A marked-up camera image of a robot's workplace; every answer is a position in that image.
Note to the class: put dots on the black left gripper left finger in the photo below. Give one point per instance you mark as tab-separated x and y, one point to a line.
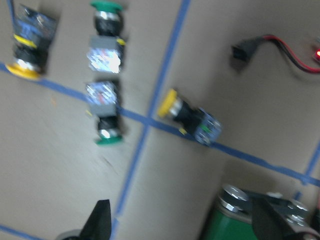
97	227

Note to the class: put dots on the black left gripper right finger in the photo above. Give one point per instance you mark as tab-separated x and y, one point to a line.
279	219

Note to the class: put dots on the yellow push button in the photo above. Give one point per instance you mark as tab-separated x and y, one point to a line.
195	121
33	34

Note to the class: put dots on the green conveyor belt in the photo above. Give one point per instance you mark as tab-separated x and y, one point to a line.
230	217

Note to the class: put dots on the green push button lower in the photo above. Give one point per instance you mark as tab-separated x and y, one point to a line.
102	99

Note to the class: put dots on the green push button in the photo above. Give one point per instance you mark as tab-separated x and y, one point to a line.
106	48
102	99

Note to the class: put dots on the black barrel jack connector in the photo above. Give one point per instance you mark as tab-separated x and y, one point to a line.
242	52

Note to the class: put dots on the green push button upper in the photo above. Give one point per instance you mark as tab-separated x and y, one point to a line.
106	48

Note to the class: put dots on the small motor controller board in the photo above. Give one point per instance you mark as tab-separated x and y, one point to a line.
316	49

